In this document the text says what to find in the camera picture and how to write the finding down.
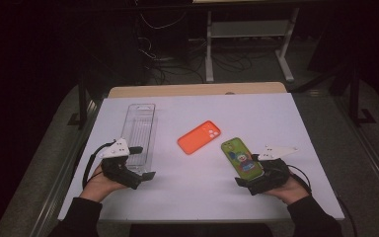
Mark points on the black metal stand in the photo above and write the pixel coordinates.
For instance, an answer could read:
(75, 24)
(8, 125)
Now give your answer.
(83, 98)
(355, 98)

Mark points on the orange phone case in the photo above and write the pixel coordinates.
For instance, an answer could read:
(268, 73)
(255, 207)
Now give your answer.
(197, 138)

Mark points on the aluminium frame rail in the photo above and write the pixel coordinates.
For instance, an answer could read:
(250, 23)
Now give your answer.
(368, 154)
(62, 177)

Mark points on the clear plastic tray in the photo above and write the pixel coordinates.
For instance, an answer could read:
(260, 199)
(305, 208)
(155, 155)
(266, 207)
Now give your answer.
(141, 125)

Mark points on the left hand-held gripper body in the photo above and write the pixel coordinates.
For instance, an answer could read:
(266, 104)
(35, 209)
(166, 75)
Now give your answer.
(120, 171)

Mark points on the person's right hand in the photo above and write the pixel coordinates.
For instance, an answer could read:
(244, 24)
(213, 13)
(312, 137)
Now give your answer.
(291, 192)

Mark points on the green cartoon phone case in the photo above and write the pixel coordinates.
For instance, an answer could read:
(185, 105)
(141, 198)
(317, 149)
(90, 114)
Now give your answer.
(240, 158)

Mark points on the black tripod legs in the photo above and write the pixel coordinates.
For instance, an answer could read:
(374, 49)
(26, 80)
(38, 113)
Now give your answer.
(322, 79)

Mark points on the white metal desk frame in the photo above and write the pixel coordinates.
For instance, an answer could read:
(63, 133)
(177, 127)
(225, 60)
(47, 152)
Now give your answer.
(250, 29)

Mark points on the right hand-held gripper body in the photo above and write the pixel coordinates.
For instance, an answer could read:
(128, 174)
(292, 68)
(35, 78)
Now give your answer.
(271, 174)

